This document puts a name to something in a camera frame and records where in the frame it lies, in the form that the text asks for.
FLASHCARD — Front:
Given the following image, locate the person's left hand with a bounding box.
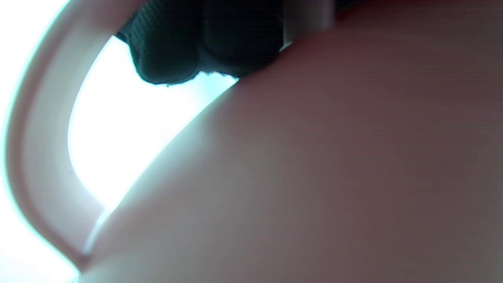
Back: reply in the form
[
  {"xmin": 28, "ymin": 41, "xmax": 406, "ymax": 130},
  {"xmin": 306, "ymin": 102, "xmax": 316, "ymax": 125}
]
[{"xmin": 116, "ymin": 0, "xmax": 284, "ymax": 85}]

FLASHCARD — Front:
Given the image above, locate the pink salad bowl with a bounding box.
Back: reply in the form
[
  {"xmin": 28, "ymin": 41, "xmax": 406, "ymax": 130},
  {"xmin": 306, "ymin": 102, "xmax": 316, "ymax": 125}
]
[{"xmin": 0, "ymin": 0, "xmax": 503, "ymax": 283}]

